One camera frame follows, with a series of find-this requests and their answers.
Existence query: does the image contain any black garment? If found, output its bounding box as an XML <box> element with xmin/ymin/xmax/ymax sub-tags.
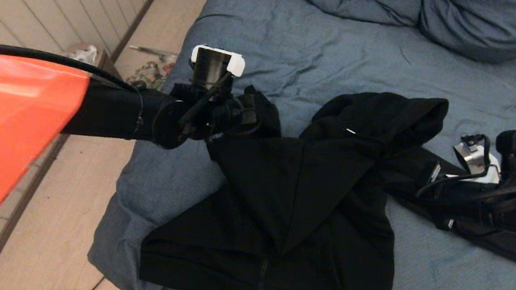
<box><xmin>135</xmin><ymin>64</ymin><xmax>516</xmax><ymax>290</ymax></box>

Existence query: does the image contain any colourful rag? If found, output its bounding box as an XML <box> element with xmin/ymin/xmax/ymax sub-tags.
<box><xmin>126</xmin><ymin>58</ymin><xmax>170</xmax><ymax>93</ymax></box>

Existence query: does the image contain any thin stick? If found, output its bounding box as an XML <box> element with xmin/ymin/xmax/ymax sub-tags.
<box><xmin>128</xmin><ymin>44</ymin><xmax>179</xmax><ymax>58</ymax></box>

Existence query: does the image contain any blue bed sheet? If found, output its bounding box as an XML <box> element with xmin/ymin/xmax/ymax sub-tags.
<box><xmin>84</xmin><ymin>0</ymin><xmax>516</xmax><ymax>290</ymax></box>

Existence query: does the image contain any brown trash bin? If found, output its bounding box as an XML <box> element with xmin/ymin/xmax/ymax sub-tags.
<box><xmin>64</xmin><ymin>41</ymin><xmax>126</xmax><ymax>81</ymax></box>

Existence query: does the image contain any blue pillow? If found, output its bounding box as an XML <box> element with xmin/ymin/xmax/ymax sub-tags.
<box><xmin>414</xmin><ymin>0</ymin><xmax>516</xmax><ymax>66</ymax></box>

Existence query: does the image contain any clear plastic bin bag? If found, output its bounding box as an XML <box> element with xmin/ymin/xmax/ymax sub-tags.
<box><xmin>69</xmin><ymin>42</ymin><xmax>99</xmax><ymax>65</ymax></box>

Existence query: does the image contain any thin black left camera cable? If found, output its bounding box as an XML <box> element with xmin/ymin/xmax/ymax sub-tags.
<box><xmin>207</xmin><ymin>105</ymin><xmax>263</xmax><ymax>150</ymax></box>

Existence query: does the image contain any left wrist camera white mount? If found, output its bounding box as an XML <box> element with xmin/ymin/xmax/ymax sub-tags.
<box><xmin>187</xmin><ymin>44</ymin><xmax>248</xmax><ymax>95</ymax></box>

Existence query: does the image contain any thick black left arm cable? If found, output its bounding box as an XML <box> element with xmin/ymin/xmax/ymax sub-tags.
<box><xmin>0</xmin><ymin>44</ymin><xmax>142</xmax><ymax>94</ymax></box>

